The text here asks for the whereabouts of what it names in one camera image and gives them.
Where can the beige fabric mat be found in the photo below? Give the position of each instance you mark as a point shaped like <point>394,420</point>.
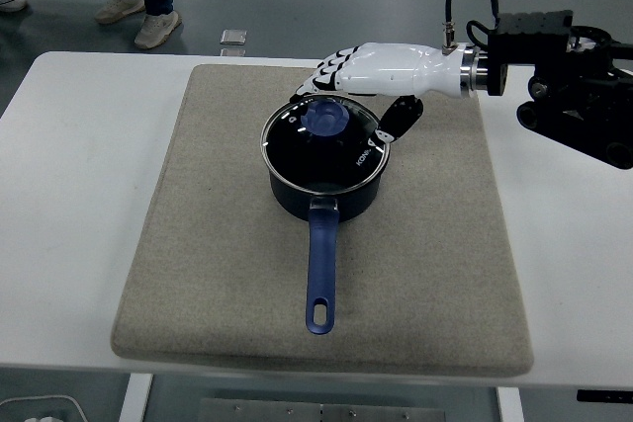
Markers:
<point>207,244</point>

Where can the silver floor socket plate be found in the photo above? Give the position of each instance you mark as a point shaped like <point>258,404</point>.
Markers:
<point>232,52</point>
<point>233,36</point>

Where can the white table leg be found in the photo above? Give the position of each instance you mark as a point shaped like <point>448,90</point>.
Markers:
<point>510,407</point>
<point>134,399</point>

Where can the black box under table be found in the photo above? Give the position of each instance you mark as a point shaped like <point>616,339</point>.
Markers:
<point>603,396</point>

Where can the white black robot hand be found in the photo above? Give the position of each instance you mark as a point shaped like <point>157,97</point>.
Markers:
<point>390,68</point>

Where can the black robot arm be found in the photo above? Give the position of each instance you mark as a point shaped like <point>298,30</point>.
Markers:
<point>534,36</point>

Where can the glass lid with blue knob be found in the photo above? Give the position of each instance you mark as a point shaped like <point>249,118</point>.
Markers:
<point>326,165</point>

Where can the grey metal plate with screws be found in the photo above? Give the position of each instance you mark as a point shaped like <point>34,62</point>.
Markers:
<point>321,413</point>

